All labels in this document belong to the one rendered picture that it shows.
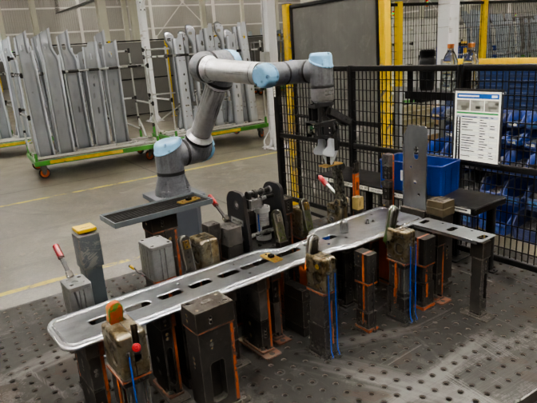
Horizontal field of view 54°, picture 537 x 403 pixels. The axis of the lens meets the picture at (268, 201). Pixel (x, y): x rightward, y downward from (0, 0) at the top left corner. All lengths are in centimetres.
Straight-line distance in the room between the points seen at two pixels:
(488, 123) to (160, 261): 140
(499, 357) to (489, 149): 88
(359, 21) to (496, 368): 288
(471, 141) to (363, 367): 110
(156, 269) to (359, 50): 282
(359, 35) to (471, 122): 192
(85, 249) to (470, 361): 125
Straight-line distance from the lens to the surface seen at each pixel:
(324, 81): 173
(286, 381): 169
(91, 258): 180
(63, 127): 857
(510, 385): 175
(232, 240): 185
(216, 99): 214
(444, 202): 213
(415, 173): 221
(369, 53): 405
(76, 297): 163
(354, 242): 187
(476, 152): 237
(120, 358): 132
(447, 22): 614
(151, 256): 167
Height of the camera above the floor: 168
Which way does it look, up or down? 17 degrees down
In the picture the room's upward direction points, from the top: 4 degrees counter-clockwise
